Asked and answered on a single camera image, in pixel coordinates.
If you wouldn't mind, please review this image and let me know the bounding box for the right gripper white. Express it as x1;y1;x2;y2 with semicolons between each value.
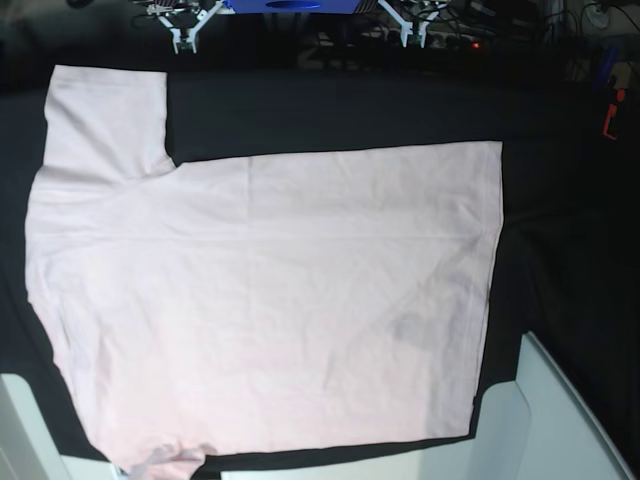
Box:
144;0;225;54

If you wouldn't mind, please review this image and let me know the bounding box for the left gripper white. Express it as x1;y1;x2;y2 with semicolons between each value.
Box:
377;0;440;49

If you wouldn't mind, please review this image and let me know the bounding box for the light pink T-shirt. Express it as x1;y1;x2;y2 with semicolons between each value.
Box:
25;66;503;479

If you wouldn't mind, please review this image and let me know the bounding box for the black power strip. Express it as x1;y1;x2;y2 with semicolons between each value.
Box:
318;25;489;52

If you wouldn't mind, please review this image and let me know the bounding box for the red clamp at right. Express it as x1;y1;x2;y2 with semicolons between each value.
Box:
602;88;626;141

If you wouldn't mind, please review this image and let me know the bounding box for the black table cloth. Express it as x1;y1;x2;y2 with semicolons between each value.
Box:
0;67;640;474

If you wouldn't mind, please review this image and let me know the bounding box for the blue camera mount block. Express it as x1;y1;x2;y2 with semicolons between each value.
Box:
225;0;359;14

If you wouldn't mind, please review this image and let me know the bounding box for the white frame right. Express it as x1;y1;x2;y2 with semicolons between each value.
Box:
467;333;635;479

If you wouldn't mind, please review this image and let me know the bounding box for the white frame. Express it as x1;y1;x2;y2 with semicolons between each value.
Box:
467;333;635;479
1;374;120;480

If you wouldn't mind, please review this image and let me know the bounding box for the white frame left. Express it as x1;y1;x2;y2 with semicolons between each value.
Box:
1;374;120;480

